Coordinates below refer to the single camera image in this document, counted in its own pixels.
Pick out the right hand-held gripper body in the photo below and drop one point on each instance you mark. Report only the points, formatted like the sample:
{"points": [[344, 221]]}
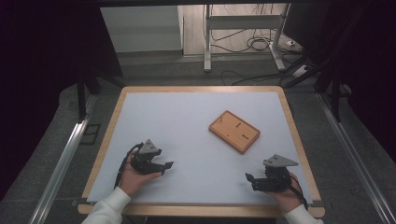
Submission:
{"points": [[277, 180]]}

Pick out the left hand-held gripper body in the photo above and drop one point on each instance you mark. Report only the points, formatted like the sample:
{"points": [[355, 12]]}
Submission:
{"points": [[144, 165]]}

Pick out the orange wooden board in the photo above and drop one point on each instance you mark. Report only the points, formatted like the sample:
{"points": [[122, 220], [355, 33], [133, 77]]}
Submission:
{"points": [[232, 133]]}

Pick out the person's left hand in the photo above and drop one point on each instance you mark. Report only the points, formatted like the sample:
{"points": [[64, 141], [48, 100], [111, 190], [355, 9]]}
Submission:
{"points": [[132, 180]]}

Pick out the person's right hand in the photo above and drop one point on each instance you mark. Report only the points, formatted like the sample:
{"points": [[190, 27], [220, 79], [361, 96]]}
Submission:
{"points": [[289, 199]]}

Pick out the pale grey table mat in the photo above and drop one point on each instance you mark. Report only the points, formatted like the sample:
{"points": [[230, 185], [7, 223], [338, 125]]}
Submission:
{"points": [[186, 124]]}

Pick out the black floor grille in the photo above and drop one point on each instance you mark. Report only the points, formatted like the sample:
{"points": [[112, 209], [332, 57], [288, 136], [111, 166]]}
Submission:
{"points": [[90, 134]]}

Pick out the black metal stand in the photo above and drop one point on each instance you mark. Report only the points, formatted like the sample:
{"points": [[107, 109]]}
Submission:
{"points": [[335, 99], [81, 99]]}

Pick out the white power strip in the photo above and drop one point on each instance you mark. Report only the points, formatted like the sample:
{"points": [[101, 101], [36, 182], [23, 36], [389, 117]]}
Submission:
{"points": [[300, 71]]}

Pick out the white panel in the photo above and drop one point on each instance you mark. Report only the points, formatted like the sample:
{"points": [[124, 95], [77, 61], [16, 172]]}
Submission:
{"points": [[143, 29]]}

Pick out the small white power adapter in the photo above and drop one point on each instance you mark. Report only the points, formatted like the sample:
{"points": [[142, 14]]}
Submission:
{"points": [[291, 43]]}

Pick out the dark curtain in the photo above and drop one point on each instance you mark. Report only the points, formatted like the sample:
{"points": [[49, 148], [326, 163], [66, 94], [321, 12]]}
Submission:
{"points": [[37, 77], [367, 62]]}

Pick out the aluminium rail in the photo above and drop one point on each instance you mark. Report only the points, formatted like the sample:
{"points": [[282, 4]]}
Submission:
{"points": [[59, 168], [358, 161]]}

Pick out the white metal desk frame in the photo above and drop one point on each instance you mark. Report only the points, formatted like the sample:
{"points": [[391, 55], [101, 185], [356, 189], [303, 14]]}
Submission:
{"points": [[207, 46]]}

